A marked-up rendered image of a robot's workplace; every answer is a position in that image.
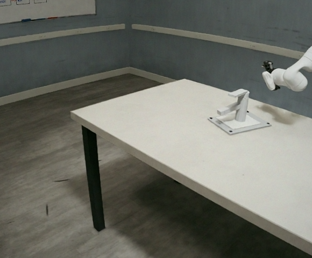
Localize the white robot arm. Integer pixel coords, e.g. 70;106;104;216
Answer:
263;46;312;92

